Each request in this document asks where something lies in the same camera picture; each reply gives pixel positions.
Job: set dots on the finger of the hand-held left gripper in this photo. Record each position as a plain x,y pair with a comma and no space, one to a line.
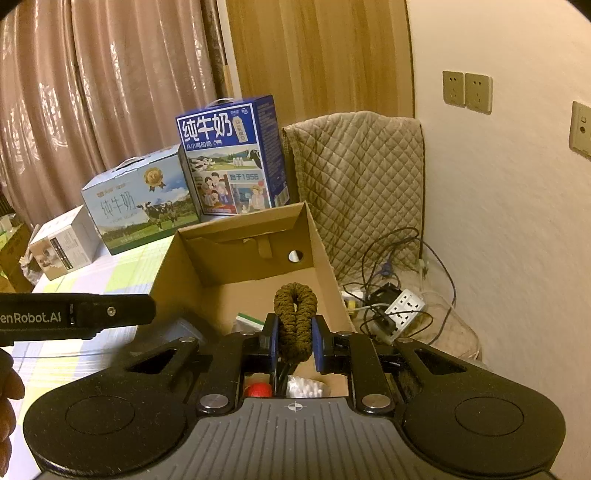
115,310

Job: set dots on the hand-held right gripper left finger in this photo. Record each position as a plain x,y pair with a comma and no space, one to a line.
275,339

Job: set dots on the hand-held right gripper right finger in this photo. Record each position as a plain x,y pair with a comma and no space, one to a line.
317,344

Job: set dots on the green leaf foil packet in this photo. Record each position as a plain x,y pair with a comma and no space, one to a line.
247,321

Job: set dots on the bag of cotton swabs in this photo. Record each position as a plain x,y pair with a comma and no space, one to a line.
304,387

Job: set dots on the brown cardboard box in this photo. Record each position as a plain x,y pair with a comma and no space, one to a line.
249,295

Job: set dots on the red toy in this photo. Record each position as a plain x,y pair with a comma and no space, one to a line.
258,391

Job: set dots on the person's left hand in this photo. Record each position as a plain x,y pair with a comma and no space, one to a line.
9,392

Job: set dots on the carton of green packs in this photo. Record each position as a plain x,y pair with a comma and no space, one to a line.
14,258

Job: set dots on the black power adapter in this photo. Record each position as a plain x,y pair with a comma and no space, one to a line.
385,318

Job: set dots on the white appliance box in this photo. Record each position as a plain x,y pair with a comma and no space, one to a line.
69,249

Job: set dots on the white power strip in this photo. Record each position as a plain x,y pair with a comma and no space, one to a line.
406,304

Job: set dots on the green milk gift box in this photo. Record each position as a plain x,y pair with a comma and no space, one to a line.
134,212

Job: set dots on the quilted beige cover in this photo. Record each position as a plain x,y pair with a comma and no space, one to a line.
360,184

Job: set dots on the blue milk carton box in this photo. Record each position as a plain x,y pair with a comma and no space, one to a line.
221,161

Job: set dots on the brown patterned curtain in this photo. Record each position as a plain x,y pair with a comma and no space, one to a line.
92,92

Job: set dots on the wooden door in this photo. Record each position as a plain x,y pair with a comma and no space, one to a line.
323,55

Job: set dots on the beige wall socket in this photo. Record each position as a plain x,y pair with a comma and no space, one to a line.
454,88
478,92
581,129

